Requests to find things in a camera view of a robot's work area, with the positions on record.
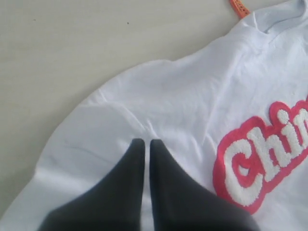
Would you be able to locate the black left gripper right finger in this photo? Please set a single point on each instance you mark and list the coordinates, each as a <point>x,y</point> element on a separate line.
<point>179,203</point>

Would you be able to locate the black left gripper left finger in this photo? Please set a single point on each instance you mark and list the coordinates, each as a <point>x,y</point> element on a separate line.
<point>113,204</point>

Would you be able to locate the white t-shirt red logo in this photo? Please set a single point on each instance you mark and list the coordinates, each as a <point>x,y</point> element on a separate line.
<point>234,116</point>

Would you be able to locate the small orange tag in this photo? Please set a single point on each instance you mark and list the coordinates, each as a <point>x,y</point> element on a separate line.
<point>239,8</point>

